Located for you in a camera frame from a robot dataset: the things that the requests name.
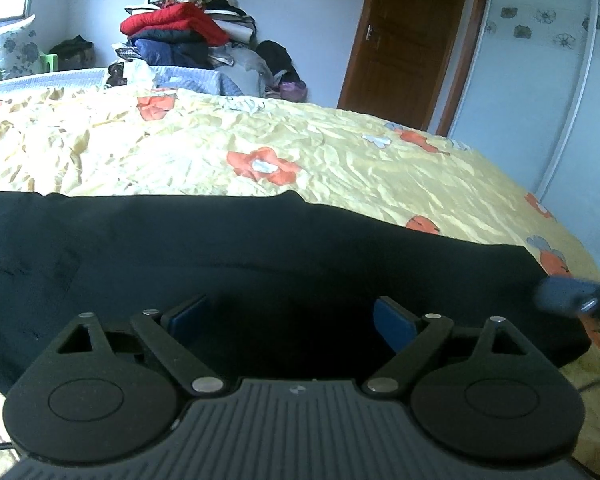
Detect purple bag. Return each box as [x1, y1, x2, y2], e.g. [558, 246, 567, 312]
[277, 81, 309, 103]

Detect brown wooden door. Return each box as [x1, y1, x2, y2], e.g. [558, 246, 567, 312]
[337, 0, 496, 137]

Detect black pants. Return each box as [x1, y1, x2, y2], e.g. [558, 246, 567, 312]
[0, 190, 592, 396]

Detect yellow floral bed quilt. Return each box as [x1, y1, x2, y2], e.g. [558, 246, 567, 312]
[0, 67, 600, 480]

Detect pile of folded clothes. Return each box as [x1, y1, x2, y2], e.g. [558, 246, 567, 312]
[107, 0, 281, 101]

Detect light blue quilted blanket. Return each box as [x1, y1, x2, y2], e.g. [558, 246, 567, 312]
[0, 65, 243, 98]

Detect floral white pillow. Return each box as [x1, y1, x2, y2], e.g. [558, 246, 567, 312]
[0, 15, 42, 79]

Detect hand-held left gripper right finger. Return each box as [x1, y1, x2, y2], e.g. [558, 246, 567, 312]
[361, 297, 533, 397]

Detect green plastic chair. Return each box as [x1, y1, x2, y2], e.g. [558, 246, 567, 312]
[0, 52, 59, 79]

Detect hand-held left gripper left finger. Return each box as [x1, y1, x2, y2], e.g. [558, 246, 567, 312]
[55, 294, 227, 397]

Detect black bag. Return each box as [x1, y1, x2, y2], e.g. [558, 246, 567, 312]
[255, 40, 306, 86]

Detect white wardrobe with flower decals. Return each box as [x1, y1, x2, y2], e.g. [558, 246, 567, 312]
[447, 0, 600, 281]

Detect dark clothes on chair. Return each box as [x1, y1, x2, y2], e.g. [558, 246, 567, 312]
[49, 35, 97, 72]

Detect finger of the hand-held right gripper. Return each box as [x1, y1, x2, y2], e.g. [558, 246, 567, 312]
[534, 274, 600, 322]

